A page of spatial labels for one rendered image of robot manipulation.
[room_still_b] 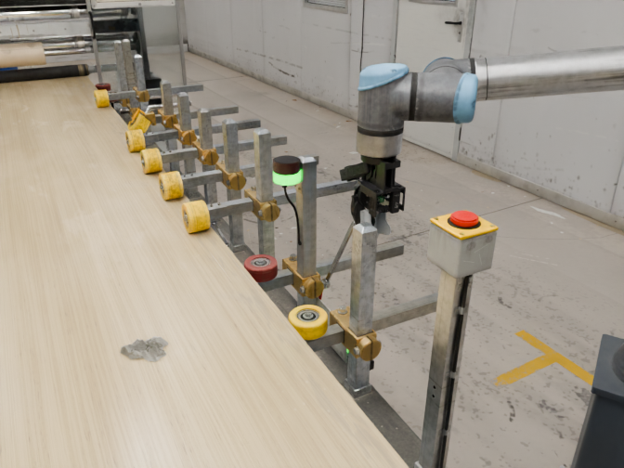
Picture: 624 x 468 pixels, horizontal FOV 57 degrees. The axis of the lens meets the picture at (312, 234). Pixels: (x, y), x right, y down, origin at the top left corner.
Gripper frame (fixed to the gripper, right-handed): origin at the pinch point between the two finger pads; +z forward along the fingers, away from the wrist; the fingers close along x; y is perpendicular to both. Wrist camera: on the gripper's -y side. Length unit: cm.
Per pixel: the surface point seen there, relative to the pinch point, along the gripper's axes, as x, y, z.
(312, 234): -7.1, -12.9, 3.2
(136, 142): -26, -115, 7
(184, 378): -45.8, 12.8, 11.2
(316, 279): -7.0, -11.0, 14.3
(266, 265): -17.2, -16.9, 10.8
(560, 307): 154, -59, 101
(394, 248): 19.8, -17.1, 15.5
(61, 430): -66, 16, 11
